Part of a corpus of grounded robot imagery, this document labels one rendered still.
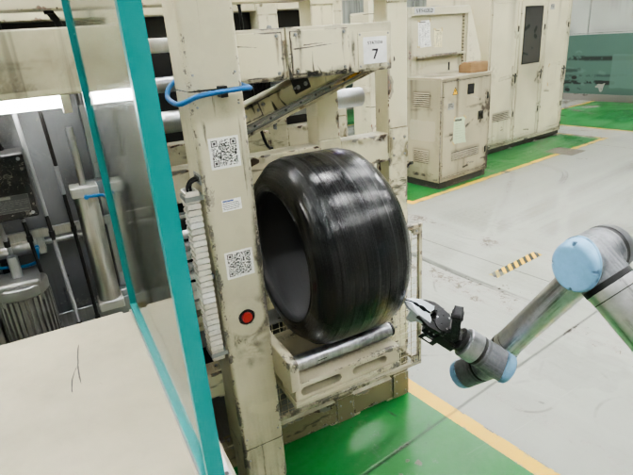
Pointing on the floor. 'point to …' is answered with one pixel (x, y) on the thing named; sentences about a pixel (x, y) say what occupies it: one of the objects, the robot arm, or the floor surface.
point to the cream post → (228, 224)
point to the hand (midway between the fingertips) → (409, 301)
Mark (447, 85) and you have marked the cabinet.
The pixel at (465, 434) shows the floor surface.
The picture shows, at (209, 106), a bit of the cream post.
